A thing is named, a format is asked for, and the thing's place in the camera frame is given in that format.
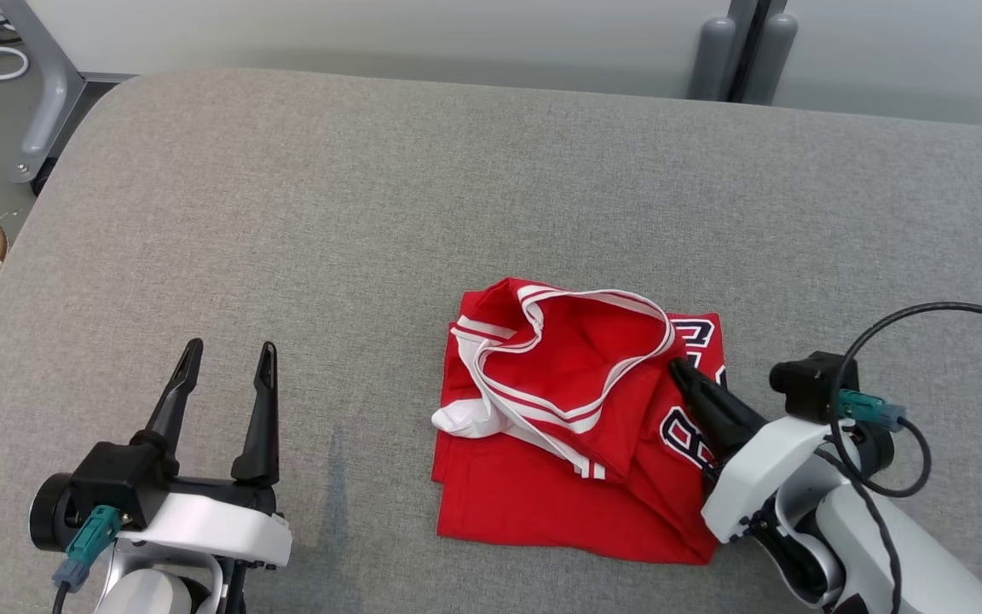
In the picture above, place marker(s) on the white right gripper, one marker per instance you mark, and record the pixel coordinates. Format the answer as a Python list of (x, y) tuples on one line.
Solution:
[(755, 477)]

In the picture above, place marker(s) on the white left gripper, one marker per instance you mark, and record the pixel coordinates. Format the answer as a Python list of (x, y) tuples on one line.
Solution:
[(210, 524)]

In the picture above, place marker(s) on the red basketball jersey white trim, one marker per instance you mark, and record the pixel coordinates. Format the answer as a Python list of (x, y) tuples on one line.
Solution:
[(559, 477)]

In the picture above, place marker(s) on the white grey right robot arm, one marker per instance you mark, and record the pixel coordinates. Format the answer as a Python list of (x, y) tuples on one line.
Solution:
[(875, 546)]

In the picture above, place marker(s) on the grey metal table leg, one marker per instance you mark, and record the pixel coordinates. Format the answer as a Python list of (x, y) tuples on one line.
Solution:
[(52, 85)]

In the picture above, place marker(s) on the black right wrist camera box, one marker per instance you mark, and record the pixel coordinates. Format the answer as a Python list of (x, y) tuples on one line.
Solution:
[(811, 384)]

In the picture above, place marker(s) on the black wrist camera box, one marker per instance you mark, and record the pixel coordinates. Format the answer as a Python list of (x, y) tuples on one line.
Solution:
[(811, 384), (107, 486)]

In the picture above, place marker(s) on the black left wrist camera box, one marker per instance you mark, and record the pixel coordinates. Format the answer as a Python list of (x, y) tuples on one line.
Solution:
[(107, 486)]

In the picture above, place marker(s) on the grey partition post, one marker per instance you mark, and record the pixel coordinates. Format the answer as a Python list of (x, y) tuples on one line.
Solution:
[(742, 47)]

